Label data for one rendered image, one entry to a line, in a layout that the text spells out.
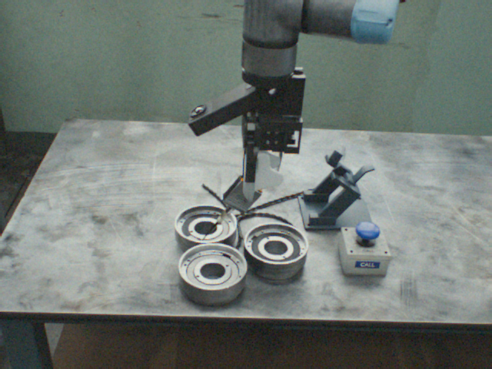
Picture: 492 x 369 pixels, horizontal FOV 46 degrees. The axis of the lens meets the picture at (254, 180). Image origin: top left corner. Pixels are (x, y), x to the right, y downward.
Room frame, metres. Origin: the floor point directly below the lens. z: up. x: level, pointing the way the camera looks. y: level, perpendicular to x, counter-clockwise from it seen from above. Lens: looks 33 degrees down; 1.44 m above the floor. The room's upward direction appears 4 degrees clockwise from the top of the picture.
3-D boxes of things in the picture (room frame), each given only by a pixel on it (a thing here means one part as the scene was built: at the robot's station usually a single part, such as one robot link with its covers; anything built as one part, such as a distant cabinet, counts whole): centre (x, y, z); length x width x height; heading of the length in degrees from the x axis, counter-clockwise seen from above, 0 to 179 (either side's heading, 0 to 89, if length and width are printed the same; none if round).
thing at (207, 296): (0.66, 0.05, 0.82); 0.10 x 0.10 x 0.04
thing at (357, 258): (0.74, -0.19, 0.82); 0.08 x 0.07 x 0.05; 93
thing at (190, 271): (0.66, 0.05, 0.82); 0.08 x 0.08 x 0.02
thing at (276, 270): (0.73, -0.04, 0.82); 0.10 x 0.10 x 0.04
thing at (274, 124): (0.74, -0.02, 1.07); 0.09 x 0.08 x 0.12; 96
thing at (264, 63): (0.75, -0.01, 1.15); 0.08 x 0.08 x 0.05
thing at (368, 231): (0.74, -0.19, 0.85); 0.04 x 0.04 x 0.05
